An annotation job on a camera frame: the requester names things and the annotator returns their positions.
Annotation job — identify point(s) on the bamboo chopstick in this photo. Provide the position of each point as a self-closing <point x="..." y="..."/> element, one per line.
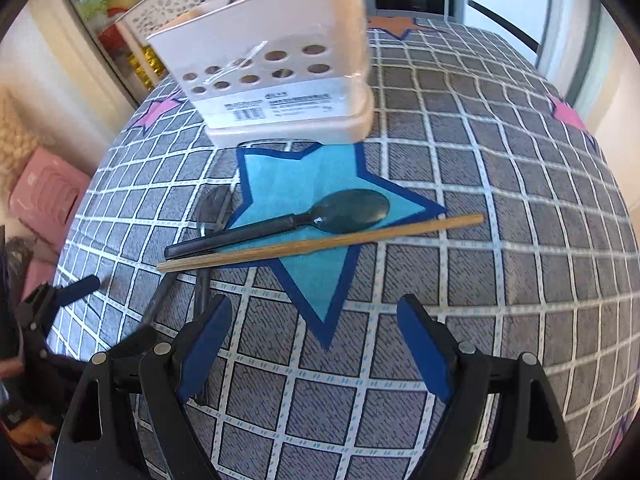
<point x="303" y="247"/>

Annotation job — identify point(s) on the white utensil holder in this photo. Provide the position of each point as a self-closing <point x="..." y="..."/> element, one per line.
<point x="273" y="70"/>

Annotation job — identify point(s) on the black chopstick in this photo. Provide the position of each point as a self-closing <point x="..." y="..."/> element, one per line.
<point x="158" y="297"/>

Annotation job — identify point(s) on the cream plastic storage cart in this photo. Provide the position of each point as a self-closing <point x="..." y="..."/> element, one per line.
<point x="136" y="25"/>

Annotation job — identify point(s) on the black spoon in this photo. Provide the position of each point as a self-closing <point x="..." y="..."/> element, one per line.
<point x="342" y="212"/>
<point x="213" y="215"/>

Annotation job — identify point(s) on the pink plastic stool stack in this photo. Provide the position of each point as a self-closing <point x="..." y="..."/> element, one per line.
<point x="47" y="196"/>

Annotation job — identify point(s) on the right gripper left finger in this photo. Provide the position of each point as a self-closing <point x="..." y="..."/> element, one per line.
<point x="99" y="439"/>

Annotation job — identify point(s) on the bag of peanuts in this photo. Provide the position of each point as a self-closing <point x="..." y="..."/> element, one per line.
<point x="17" y="144"/>

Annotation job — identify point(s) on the white refrigerator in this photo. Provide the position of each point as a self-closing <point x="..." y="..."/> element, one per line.
<point x="519" y="22"/>

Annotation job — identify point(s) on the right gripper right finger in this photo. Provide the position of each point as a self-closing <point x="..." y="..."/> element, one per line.
<point x="528" y="439"/>

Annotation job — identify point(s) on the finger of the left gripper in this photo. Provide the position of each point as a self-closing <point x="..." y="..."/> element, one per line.
<point x="75" y="291"/>
<point x="141" y="340"/>

